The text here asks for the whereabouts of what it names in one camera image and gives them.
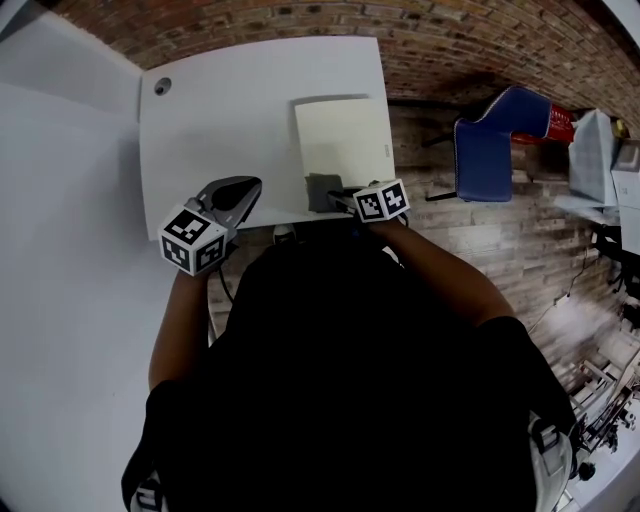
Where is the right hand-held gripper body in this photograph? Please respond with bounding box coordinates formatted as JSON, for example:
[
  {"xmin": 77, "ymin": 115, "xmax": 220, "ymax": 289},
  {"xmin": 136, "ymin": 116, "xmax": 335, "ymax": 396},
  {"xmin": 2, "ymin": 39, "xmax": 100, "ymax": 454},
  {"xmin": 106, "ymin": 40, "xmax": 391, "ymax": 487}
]
[{"xmin": 353, "ymin": 178, "xmax": 411, "ymax": 224}]

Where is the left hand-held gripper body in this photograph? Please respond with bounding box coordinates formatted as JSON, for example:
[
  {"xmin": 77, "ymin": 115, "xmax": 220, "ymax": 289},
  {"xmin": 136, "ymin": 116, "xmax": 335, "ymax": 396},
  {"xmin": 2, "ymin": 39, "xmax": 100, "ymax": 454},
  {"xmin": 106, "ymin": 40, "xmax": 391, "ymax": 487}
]
[{"xmin": 157, "ymin": 196, "xmax": 239, "ymax": 276}]

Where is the grey woven cloth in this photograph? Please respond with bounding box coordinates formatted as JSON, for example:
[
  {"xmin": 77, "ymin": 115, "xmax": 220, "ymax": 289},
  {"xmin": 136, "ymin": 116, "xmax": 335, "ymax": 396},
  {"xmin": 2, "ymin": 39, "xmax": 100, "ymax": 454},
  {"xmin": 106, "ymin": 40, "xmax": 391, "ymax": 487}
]
[{"xmin": 305, "ymin": 172, "xmax": 346, "ymax": 214}]

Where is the person's right forearm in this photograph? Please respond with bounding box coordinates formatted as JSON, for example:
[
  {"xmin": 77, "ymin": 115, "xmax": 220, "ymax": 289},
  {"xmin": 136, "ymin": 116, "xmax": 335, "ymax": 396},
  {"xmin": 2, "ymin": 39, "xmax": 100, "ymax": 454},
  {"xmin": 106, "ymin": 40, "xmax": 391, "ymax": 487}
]
[{"xmin": 367, "ymin": 219, "xmax": 516, "ymax": 329}]

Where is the person's left forearm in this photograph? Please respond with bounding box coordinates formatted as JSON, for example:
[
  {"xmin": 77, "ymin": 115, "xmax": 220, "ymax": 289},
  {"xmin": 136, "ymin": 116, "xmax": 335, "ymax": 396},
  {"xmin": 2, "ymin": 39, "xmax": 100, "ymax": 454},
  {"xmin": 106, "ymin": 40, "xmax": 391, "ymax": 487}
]
[{"xmin": 148, "ymin": 269, "xmax": 211, "ymax": 391}]

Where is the blue chair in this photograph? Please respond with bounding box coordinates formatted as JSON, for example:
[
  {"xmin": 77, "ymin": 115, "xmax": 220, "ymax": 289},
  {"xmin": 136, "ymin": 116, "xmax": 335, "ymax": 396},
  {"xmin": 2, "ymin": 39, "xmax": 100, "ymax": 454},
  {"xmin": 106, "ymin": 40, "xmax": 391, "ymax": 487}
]
[{"xmin": 453, "ymin": 84, "xmax": 554, "ymax": 204}]

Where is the person's black shirt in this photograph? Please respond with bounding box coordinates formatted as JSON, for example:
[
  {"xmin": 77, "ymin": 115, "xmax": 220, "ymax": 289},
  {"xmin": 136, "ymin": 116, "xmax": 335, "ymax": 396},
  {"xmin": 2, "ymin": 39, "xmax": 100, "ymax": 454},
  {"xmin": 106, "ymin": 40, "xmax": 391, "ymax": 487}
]
[{"xmin": 121, "ymin": 227, "xmax": 579, "ymax": 512}]

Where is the red plastic crate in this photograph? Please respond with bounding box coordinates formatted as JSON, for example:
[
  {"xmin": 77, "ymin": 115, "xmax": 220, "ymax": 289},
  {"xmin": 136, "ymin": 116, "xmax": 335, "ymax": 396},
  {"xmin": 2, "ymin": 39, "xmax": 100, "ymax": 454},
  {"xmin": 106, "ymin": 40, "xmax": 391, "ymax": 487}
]
[{"xmin": 512, "ymin": 103, "xmax": 574, "ymax": 146}]

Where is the black swivel chair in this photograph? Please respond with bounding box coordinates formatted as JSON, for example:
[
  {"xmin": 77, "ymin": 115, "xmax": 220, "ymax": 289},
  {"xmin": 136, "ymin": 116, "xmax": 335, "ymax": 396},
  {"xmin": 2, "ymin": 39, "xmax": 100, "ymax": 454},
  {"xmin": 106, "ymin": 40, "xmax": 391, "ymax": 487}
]
[{"xmin": 592, "ymin": 224, "xmax": 640, "ymax": 296}]

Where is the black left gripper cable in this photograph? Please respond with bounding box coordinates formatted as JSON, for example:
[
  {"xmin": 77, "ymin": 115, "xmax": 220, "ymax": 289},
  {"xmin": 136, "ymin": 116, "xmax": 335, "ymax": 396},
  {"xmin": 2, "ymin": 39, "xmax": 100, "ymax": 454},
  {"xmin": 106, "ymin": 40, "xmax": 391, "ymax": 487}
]
[{"xmin": 217, "ymin": 264, "xmax": 236, "ymax": 301}]

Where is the grey shoulder strap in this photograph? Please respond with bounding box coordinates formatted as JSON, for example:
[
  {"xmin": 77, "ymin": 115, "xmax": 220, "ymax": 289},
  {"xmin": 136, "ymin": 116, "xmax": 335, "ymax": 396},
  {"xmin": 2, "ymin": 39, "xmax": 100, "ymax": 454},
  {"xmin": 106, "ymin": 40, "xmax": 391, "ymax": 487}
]
[
  {"xmin": 529, "ymin": 414, "xmax": 574, "ymax": 512},
  {"xmin": 127, "ymin": 472, "xmax": 164, "ymax": 512}
]

